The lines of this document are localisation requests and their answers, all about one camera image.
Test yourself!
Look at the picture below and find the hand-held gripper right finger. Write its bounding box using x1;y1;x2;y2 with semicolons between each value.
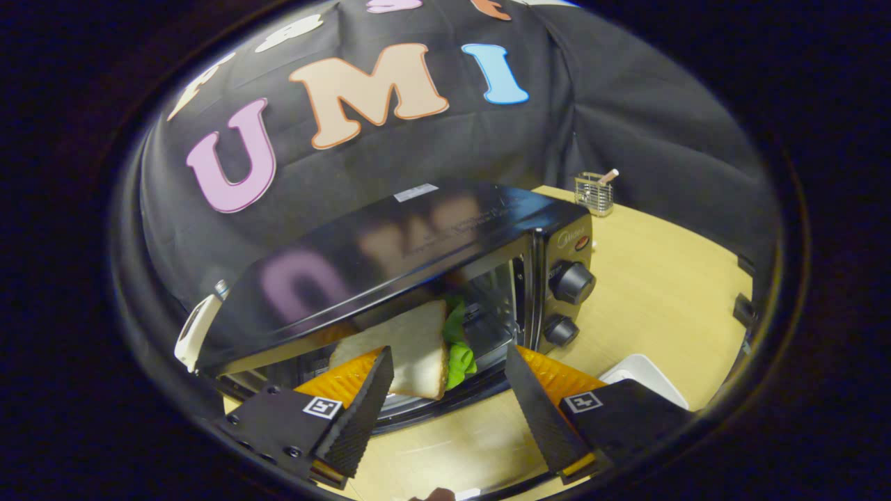
505;345;697;485

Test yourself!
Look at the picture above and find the bread and lettuce sandwich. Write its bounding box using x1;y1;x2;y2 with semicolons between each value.
327;298;480;401

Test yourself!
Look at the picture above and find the black toaster oven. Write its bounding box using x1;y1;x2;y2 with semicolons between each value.
198;182;598;436

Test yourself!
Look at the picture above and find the wire utensil holder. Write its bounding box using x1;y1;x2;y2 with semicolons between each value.
574;168;620;218

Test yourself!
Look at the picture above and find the white pop-up toaster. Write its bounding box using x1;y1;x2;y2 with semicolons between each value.
174;292;227;373

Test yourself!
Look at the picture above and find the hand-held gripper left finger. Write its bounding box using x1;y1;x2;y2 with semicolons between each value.
216;346;395;489

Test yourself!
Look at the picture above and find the white plastic container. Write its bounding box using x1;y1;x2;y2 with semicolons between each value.
599;353;690;411

